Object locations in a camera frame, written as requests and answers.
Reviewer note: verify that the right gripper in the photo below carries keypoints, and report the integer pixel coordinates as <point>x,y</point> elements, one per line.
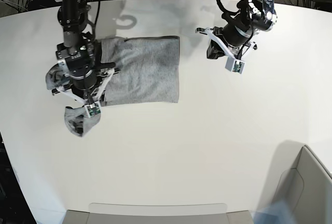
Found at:
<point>92,82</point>

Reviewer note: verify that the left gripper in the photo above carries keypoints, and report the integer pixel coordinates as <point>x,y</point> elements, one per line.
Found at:
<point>234,39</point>

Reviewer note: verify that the grey T-shirt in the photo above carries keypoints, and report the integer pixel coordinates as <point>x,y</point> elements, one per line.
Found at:
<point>148,73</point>

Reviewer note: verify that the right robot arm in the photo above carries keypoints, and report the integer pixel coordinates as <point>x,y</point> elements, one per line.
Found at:
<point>79,72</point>

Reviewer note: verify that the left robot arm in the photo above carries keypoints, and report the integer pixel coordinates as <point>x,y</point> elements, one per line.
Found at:
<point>251,17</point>

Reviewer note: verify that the grey tray at bottom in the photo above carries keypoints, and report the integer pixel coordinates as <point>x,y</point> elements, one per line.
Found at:
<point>115,213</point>

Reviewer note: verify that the grey box at right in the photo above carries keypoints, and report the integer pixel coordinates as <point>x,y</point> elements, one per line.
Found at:
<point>306,189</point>

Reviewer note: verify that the blue blurred object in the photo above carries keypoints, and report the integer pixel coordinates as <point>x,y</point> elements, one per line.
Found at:
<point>276,213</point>

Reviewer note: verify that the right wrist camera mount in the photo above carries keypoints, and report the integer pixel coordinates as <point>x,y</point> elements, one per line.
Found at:
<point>91,106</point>

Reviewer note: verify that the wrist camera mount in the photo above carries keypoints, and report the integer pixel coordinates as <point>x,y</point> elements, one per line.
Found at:
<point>91,106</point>
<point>234,63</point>

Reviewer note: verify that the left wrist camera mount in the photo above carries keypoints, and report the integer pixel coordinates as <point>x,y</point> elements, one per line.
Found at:
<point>234,63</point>

